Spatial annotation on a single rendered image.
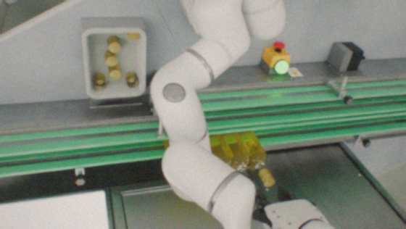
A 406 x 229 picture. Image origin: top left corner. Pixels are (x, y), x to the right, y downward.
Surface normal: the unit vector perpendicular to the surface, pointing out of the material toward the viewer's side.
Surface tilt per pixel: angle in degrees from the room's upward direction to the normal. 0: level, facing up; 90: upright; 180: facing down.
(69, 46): 0
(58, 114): 90
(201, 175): 68
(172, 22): 0
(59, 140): 90
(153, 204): 90
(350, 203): 90
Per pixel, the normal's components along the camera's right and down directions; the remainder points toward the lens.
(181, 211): 0.11, -0.80
